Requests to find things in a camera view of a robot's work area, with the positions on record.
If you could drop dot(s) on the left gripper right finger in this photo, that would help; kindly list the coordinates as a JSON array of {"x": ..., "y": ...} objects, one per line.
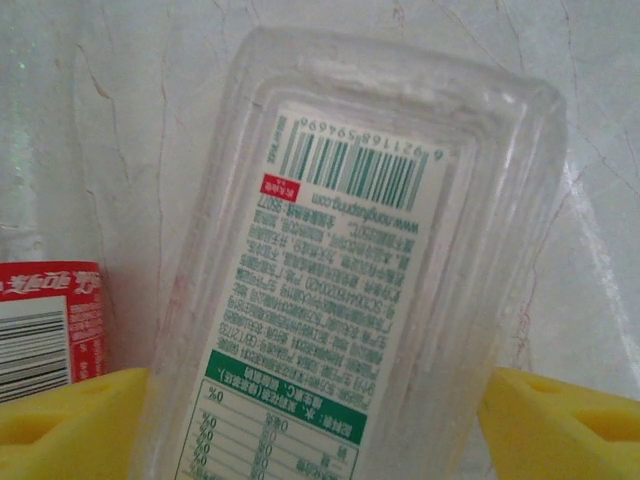
[{"x": 560, "y": 440}]

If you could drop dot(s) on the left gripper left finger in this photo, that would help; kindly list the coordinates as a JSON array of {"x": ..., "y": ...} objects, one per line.
[{"x": 60, "y": 440}]

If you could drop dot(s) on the clear bottle with red label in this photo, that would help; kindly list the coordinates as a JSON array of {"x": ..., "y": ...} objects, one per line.
[{"x": 85, "y": 325}]

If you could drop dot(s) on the clear bottle with green label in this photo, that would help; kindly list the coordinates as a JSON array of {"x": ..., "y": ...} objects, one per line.
[{"x": 325, "y": 250}]

